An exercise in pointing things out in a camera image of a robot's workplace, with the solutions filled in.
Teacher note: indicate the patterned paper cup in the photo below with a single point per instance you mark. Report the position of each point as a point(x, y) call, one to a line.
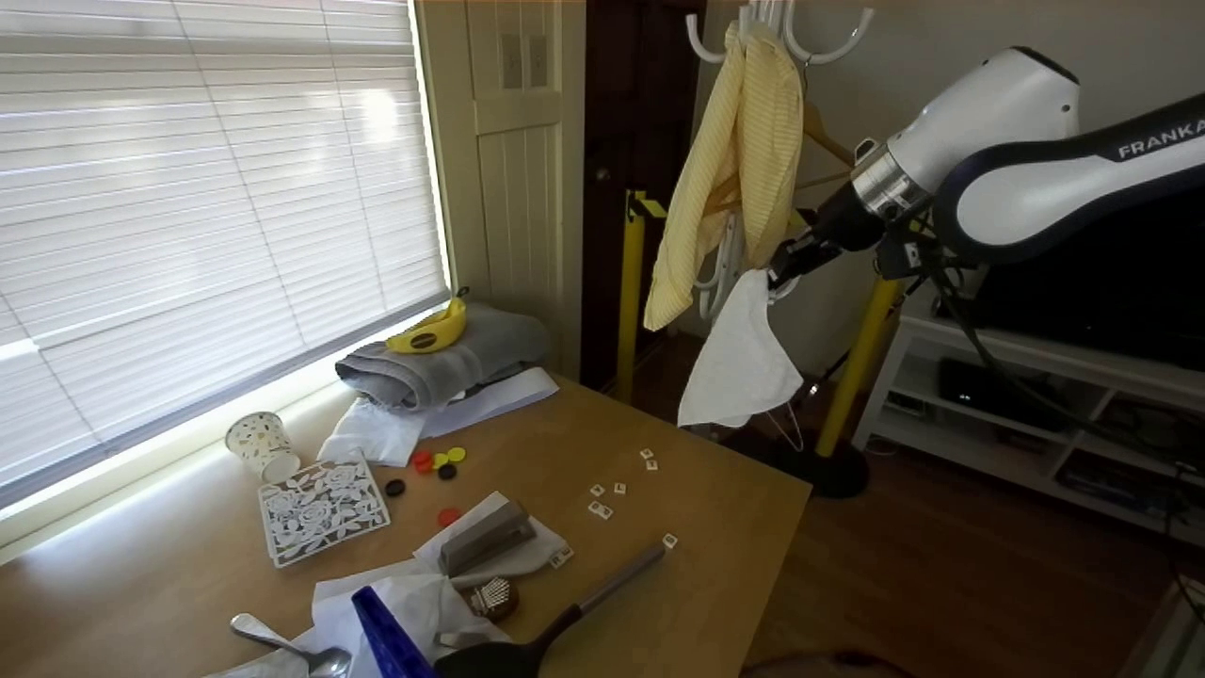
point(260, 441)

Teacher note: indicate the grey folded towel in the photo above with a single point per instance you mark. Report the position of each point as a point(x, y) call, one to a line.
point(439, 369)

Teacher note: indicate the grey metal frame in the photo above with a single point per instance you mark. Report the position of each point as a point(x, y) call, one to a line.
point(1172, 641)

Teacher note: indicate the white shelf unit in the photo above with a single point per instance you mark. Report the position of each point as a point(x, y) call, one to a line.
point(1130, 388)

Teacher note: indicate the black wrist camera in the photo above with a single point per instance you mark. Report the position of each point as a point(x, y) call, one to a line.
point(904, 251)

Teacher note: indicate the yellow game disc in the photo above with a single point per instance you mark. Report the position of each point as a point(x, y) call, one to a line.
point(454, 454)

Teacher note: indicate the light wooden table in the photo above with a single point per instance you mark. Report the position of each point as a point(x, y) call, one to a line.
point(163, 587)

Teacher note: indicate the yellow shirt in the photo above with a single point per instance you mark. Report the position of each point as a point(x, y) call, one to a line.
point(739, 137)

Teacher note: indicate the dark brown door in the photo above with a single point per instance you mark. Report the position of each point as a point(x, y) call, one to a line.
point(626, 98)

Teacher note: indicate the white coat stand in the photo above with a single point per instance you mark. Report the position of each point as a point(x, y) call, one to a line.
point(761, 17)

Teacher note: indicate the white crumpled cloth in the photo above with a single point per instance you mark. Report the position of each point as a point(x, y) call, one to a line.
point(439, 605)

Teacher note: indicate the red game disc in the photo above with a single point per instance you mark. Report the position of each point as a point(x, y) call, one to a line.
point(445, 515)
point(424, 462)

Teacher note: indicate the white panelled door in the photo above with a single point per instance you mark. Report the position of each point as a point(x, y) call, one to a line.
point(529, 189)

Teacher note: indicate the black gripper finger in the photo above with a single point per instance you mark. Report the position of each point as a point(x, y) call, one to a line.
point(804, 270)
point(789, 256)

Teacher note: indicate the metal spoon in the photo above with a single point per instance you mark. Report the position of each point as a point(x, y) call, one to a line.
point(294, 646)

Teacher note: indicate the white window blinds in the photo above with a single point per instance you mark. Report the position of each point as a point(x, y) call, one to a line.
point(190, 189)

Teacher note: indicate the white towel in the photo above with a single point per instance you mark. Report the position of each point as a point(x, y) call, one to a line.
point(739, 363)

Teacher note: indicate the white paper sheet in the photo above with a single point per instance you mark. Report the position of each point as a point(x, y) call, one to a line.
point(370, 434)
point(501, 398)

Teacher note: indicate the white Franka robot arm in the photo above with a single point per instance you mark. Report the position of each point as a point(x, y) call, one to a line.
point(1004, 114)

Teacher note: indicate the yellow banana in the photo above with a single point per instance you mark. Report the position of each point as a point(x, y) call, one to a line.
point(434, 331)

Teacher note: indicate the black game disc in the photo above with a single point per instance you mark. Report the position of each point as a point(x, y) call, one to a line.
point(445, 473)
point(395, 488)

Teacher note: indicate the wooden clothes hanger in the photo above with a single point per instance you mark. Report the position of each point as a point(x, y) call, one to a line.
point(838, 147)

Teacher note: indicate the grey wedge object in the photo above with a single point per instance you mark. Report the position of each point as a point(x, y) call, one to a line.
point(485, 537)

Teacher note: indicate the yellow black barrier stand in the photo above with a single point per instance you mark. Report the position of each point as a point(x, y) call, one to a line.
point(867, 363)

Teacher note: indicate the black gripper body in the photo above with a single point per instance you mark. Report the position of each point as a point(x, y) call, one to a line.
point(844, 221)

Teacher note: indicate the black frying pan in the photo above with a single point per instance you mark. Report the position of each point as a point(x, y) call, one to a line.
point(494, 660)

